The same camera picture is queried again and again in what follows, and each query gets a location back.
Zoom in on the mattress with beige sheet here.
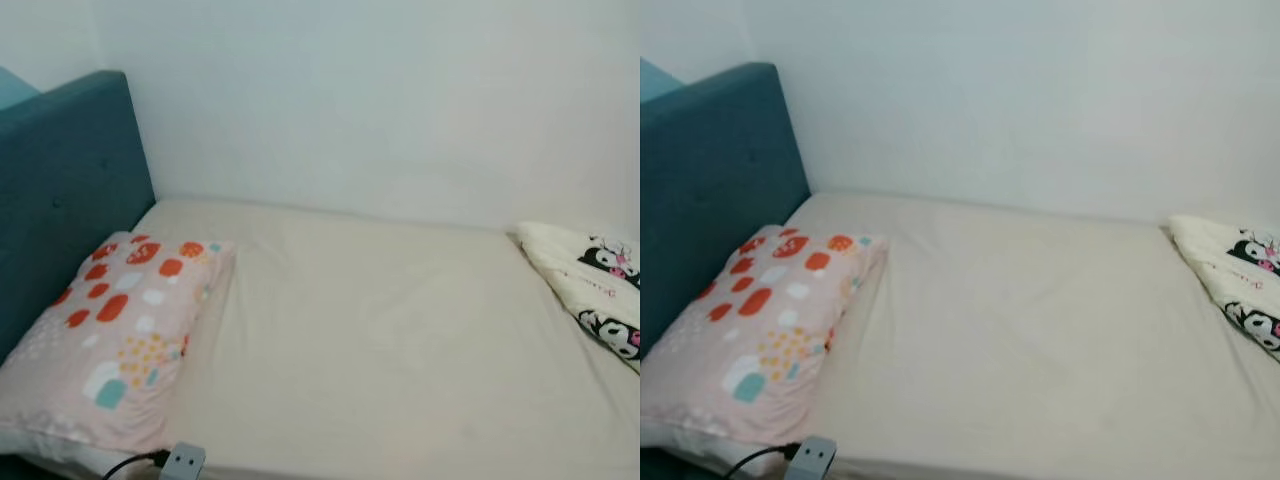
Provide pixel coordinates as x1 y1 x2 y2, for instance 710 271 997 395
780 192 1280 480
130 197 641 480

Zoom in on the pink pillow with orange spots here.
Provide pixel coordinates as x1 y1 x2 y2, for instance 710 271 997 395
0 232 236 471
640 225 889 476

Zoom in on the teal upholstered headboard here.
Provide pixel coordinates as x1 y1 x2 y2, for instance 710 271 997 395
0 70 156 361
640 62 813 356

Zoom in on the cream cartoon print blanket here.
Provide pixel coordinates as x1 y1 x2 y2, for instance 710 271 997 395
515 222 641 371
1165 213 1280 361

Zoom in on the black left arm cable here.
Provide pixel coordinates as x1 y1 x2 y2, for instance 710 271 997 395
100 452 166 480
725 445 796 480

